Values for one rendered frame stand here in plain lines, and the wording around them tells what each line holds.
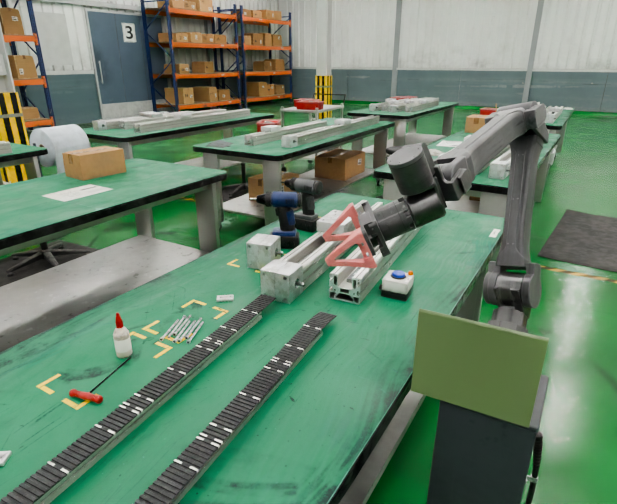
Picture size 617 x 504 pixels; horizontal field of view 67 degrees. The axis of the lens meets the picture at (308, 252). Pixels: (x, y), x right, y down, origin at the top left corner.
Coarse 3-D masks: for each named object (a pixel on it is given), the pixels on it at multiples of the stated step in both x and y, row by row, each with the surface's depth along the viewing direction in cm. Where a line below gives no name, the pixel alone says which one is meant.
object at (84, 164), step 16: (64, 160) 292; (80, 160) 282; (96, 160) 289; (112, 160) 298; (320, 160) 526; (336, 160) 517; (352, 160) 528; (80, 176) 286; (96, 176) 292; (256, 176) 445; (288, 176) 445; (320, 176) 533; (336, 176) 523; (352, 176) 536; (256, 192) 439
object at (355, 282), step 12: (420, 228) 202; (396, 240) 168; (408, 240) 185; (360, 252) 157; (396, 252) 171; (384, 264) 161; (336, 276) 143; (348, 276) 148; (360, 276) 139; (372, 276) 148; (336, 288) 142; (348, 288) 141; (360, 288) 139; (348, 300) 142; (360, 300) 141
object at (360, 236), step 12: (360, 216) 77; (360, 228) 73; (348, 240) 73; (360, 240) 72; (336, 252) 75; (372, 252) 73; (336, 264) 76; (348, 264) 75; (360, 264) 75; (372, 264) 74
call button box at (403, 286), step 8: (384, 280) 143; (392, 280) 142; (400, 280) 142; (408, 280) 142; (384, 288) 144; (392, 288) 143; (400, 288) 142; (408, 288) 142; (384, 296) 145; (392, 296) 144; (400, 296) 143; (408, 296) 144
